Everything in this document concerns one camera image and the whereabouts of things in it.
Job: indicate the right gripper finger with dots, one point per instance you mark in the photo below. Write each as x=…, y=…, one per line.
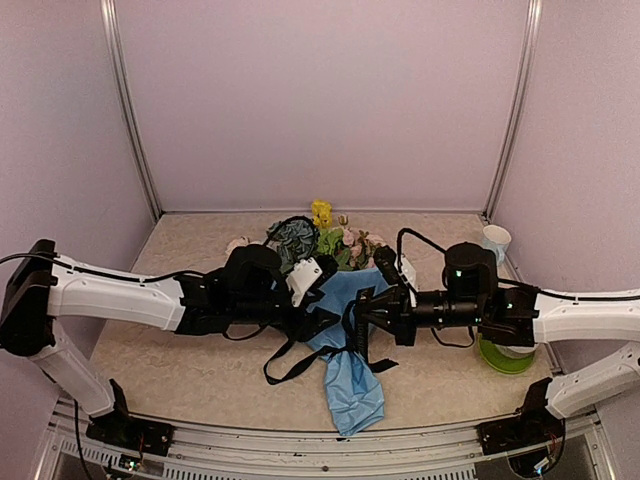
x=387, y=320
x=387, y=301

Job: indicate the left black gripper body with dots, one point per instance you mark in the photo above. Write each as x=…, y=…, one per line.
x=252, y=310

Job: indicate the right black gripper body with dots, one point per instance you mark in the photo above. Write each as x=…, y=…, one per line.
x=460, y=312

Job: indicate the black ribbon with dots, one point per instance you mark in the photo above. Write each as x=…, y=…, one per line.
x=332, y=335

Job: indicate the pink fake rose bunch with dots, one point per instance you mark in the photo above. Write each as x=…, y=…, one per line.
x=357, y=247

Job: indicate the light blue ceramic mug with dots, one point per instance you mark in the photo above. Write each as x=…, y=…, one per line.
x=496, y=239

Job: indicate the blue fake rose bunch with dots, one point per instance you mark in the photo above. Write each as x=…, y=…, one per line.
x=294, y=239

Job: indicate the blue wrapping paper sheet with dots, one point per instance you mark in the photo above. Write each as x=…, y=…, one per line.
x=354, y=395

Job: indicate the yellow fake flower stem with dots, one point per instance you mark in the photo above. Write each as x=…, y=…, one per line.
x=333, y=238

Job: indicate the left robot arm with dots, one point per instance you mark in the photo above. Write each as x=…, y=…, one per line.
x=46, y=286

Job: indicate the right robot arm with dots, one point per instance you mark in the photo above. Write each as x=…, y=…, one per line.
x=548, y=402

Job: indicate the green plate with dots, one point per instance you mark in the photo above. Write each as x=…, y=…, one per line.
x=498, y=362

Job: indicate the white ceramic bowl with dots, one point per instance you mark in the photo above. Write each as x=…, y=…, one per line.
x=516, y=353

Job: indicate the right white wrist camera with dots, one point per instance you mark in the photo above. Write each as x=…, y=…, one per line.
x=396, y=270

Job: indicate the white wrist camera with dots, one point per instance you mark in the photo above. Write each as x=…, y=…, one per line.
x=308, y=275
x=396, y=270

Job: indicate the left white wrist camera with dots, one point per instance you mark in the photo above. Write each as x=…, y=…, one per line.
x=308, y=275

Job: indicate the front aluminium rail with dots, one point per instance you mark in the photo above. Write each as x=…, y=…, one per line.
x=200, y=451

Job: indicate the right aluminium frame post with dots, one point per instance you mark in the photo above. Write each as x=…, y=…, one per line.
x=525, y=66

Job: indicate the aluminium frame post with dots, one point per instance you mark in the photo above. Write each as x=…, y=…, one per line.
x=525, y=66
x=115, y=49

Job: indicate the left aluminium frame post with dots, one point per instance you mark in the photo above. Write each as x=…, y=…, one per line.
x=115, y=49

